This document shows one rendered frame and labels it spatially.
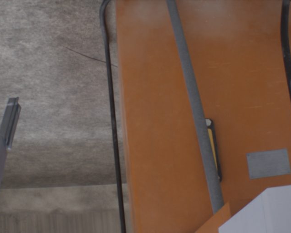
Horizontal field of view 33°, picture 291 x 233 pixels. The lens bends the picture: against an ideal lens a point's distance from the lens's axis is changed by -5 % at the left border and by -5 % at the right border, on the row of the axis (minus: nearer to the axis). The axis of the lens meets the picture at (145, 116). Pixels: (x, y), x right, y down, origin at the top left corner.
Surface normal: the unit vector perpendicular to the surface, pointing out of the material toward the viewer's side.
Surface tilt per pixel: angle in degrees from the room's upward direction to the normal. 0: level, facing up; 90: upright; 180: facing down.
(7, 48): 0
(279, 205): 90
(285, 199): 90
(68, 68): 0
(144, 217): 90
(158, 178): 90
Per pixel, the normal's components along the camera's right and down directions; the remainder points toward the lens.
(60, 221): 0.10, -0.40
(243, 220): -0.99, 0.06
